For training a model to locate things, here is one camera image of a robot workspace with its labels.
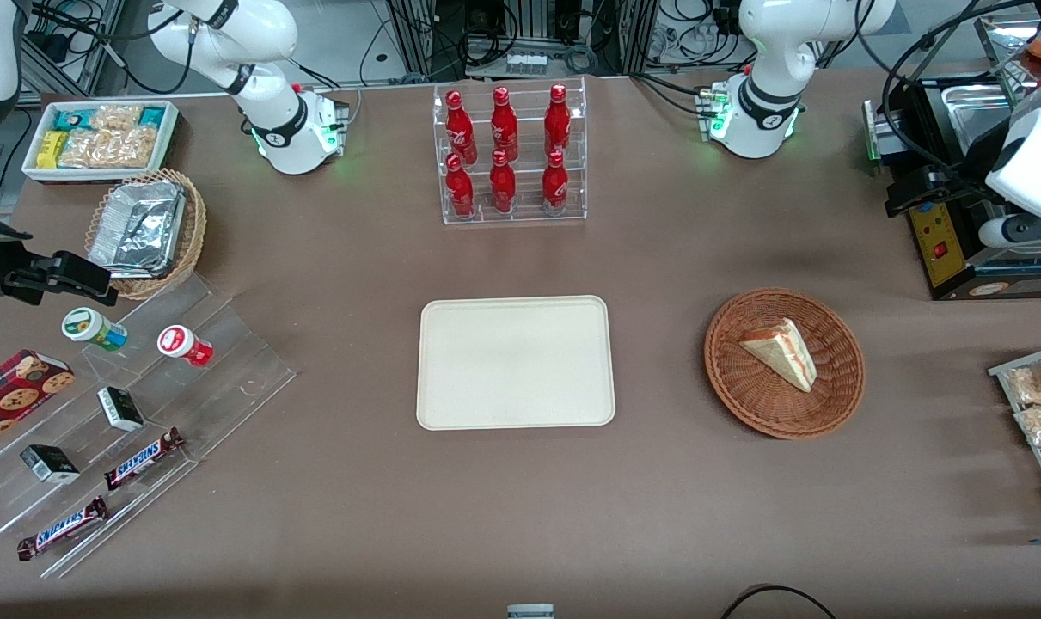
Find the green-lid white cup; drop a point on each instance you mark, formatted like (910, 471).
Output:
(90, 327)

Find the small grey box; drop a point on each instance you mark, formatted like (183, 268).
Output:
(530, 612)

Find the clear acrylic bottle rack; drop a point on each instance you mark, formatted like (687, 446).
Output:
(529, 215)

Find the red cola bottle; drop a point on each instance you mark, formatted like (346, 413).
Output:
(557, 120)
(554, 184)
(460, 129)
(503, 187)
(504, 127)
(459, 191)

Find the yellow snack packet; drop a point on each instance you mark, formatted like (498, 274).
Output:
(52, 150)

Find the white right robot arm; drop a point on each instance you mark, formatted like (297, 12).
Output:
(275, 129)

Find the Snickers chocolate bar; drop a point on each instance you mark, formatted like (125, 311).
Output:
(142, 459)
(60, 529)

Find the white power strip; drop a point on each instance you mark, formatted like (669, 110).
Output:
(526, 64)

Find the large clear cracker bag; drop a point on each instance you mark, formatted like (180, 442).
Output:
(112, 148)

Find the steel food pan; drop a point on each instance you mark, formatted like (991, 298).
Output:
(976, 112)

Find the light oval wicker basket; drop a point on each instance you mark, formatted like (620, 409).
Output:
(195, 232)

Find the teal snack packet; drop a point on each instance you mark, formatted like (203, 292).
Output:
(70, 119)
(152, 116)

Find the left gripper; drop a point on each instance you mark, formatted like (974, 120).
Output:
(969, 168)

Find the beige rectangular tray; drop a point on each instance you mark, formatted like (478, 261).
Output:
(516, 365)

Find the small black white carton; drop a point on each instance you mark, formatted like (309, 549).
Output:
(49, 464)
(120, 409)

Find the clear acrylic stepped stand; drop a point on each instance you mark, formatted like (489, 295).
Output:
(219, 387)

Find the triangular sandwich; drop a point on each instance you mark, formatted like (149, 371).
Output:
(782, 352)

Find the red-lid white cup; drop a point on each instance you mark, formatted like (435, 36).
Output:
(183, 344)

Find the small clear cracker bag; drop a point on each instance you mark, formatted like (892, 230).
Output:
(116, 117)

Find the stack of foil trays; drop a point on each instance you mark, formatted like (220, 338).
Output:
(137, 228)

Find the white rectangular snack bin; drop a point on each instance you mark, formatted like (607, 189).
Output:
(169, 137)

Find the black yellow-panel food warmer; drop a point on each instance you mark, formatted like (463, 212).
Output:
(937, 249)

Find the round brown wicker basket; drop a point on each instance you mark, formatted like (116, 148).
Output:
(769, 413)

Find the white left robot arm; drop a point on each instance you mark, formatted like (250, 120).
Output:
(769, 52)

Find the red chocolate chip cookie box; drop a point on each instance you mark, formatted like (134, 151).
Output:
(13, 395)

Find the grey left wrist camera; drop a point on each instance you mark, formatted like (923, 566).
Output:
(1023, 232)

